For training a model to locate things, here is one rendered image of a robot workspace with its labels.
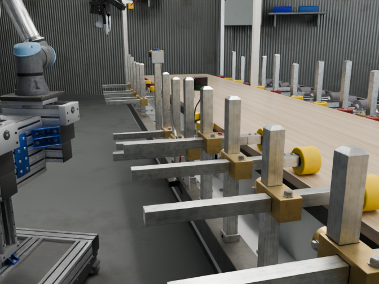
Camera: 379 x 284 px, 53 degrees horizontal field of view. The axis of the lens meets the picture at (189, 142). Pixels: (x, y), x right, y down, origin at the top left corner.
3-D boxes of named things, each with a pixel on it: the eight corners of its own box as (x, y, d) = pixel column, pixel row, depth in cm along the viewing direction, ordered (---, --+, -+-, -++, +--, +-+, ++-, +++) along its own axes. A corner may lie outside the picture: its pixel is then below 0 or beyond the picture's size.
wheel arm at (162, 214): (145, 227, 72) (145, 210, 71) (143, 220, 76) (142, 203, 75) (371, 200, 84) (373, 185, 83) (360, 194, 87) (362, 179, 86)
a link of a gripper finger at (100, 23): (97, 35, 184) (96, 14, 182) (109, 35, 183) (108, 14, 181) (95, 34, 181) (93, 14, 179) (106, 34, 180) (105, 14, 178)
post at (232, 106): (225, 257, 113) (229, 96, 101) (222, 251, 116) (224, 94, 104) (237, 256, 114) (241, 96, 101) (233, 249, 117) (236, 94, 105)
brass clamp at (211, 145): (205, 154, 122) (205, 138, 121) (194, 143, 135) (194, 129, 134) (223, 152, 124) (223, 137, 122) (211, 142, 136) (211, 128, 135)
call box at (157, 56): (151, 64, 216) (151, 50, 214) (150, 63, 223) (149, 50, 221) (163, 64, 218) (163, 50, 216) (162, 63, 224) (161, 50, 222)
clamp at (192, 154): (188, 160, 148) (188, 148, 147) (180, 151, 161) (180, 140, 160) (202, 159, 150) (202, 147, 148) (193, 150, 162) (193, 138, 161)
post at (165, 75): (164, 162, 207) (162, 72, 195) (163, 159, 210) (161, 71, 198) (171, 161, 208) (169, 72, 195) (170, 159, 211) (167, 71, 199)
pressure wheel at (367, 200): (338, 191, 90) (355, 219, 85) (352, 168, 84) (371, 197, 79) (360, 188, 91) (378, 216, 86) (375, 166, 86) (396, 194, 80)
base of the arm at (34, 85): (7, 95, 173) (4, 73, 171) (26, 91, 188) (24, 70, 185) (38, 96, 171) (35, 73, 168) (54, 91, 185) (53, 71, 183)
